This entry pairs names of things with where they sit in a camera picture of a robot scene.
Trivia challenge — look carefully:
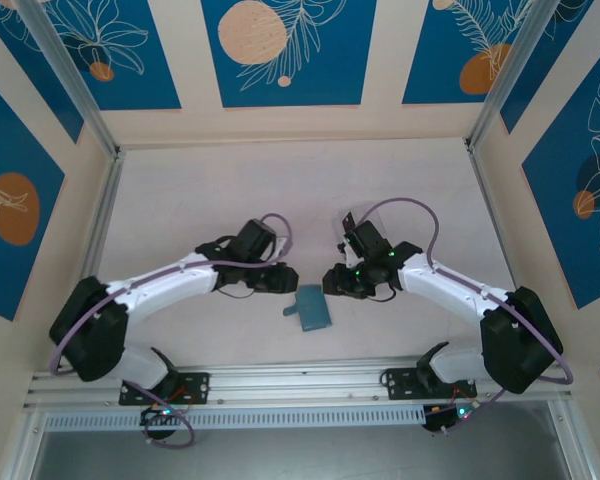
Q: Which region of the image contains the blue card wallet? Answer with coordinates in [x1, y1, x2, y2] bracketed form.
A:
[282, 283, 334, 332]

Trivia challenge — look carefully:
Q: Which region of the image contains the clear acrylic card holder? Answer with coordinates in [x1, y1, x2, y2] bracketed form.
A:
[338, 202, 385, 247]

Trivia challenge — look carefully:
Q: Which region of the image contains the small circuit board green LED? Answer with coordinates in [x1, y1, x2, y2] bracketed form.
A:
[139, 404, 179, 427]
[423, 402, 481, 435]

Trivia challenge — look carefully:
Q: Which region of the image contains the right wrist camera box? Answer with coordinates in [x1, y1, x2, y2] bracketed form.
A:
[344, 219, 424, 262]

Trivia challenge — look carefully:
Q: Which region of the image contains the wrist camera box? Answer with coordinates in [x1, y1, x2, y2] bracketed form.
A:
[344, 219, 424, 262]
[234, 218, 289, 262]

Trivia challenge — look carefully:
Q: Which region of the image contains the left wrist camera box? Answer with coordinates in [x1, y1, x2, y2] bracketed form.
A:
[234, 218, 289, 262]

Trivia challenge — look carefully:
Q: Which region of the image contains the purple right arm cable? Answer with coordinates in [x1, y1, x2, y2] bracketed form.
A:
[357, 197, 576, 436]

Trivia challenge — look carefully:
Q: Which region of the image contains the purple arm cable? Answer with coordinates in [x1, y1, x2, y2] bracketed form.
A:
[48, 213, 295, 450]
[357, 197, 576, 436]

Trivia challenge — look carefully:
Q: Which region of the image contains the aluminium frame cross rail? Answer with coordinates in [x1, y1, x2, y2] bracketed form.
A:
[22, 355, 576, 412]

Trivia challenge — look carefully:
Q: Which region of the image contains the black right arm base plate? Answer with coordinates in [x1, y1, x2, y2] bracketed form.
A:
[383, 367, 479, 401]

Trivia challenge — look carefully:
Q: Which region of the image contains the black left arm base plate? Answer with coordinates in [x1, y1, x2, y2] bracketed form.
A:
[118, 372, 211, 406]

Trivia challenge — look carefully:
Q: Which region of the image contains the white slotted cable duct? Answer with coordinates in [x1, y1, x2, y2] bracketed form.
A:
[43, 405, 427, 432]

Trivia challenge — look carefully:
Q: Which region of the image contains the aluminium side rail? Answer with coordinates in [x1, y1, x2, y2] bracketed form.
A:
[52, 149, 126, 374]
[465, 142, 541, 361]

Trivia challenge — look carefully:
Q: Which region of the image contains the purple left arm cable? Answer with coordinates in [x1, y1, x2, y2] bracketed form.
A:
[48, 213, 295, 450]

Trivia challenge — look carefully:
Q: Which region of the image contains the aluminium frame post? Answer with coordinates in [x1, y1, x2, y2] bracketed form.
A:
[547, 399, 599, 480]
[7, 409, 49, 480]
[17, 0, 121, 159]
[465, 0, 564, 154]

